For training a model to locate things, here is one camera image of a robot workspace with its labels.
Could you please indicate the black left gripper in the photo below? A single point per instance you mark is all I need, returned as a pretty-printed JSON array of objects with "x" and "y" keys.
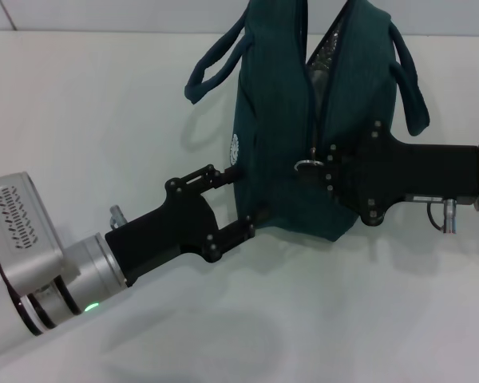
[{"x": 171, "y": 227}]

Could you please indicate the teal fabric insulated bag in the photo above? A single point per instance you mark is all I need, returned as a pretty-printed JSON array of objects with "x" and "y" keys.
[{"x": 275, "y": 99}]

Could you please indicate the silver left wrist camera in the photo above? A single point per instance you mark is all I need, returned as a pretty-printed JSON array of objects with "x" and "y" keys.
[{"x": 20, "y": 231}]

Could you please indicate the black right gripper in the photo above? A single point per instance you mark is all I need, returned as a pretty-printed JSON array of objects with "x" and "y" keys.
[{"x": 403, "y": 171}]

